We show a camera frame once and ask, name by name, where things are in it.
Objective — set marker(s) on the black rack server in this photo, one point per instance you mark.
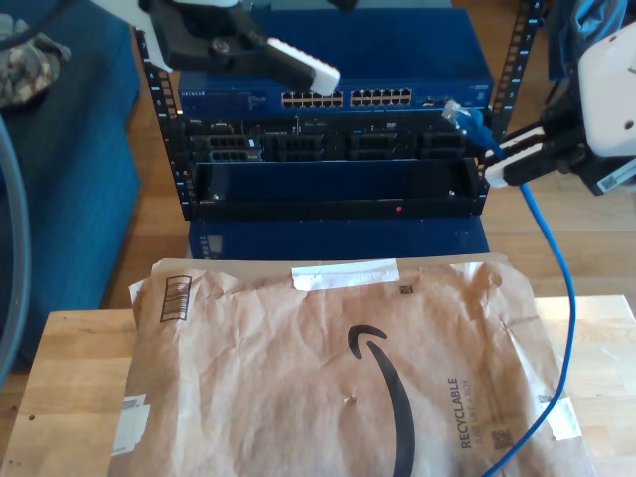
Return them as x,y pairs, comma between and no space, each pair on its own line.
328,144

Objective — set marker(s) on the dark blue box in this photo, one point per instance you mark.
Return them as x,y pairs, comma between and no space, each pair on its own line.
323,238

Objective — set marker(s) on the camouflage cloth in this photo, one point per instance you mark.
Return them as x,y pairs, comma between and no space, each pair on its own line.
25,69

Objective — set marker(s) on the blue sofa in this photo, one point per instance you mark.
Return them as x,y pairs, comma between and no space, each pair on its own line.
84,174

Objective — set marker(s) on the white tape strip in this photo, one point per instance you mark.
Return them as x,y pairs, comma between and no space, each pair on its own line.
343,275

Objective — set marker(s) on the white torn tape patch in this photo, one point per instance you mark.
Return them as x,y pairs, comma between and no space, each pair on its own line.
566,422

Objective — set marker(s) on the brown paper envelope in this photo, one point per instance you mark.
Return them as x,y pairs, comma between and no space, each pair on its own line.
248,372

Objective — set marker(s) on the white printed shipping label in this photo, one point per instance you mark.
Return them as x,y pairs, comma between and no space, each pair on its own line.
131,422

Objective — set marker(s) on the blue network switch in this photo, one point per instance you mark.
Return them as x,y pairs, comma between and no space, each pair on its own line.
397,49

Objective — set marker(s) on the black rack frame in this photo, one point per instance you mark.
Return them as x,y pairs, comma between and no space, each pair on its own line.
161,99

